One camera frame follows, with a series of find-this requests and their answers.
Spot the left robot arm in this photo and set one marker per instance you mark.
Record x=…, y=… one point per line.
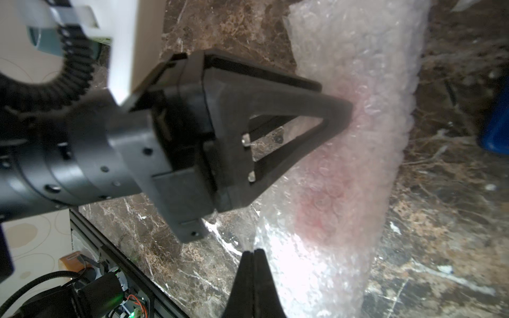
x=54, y=148

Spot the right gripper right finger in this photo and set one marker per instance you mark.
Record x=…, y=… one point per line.
x=266, y=300

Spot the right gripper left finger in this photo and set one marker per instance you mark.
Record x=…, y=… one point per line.
x=241, y=299

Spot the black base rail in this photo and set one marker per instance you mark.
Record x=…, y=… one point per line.
x=111, y=259

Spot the circuit board with wires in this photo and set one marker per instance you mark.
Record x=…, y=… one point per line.
x=136, y=301

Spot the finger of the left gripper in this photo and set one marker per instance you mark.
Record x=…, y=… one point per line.
x=248, y=102

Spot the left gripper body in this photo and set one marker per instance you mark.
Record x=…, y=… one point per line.
x=160, y=136

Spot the blue tape dispenser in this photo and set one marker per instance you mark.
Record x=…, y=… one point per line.
x=494, y=134

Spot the teal ceramic cup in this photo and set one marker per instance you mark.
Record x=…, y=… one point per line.
x=45, y=40

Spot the pink wine bottle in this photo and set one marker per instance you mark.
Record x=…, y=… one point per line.
x=337, y=202

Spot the bubble wrap sheet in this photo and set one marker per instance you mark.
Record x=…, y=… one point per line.
x=334, y=42

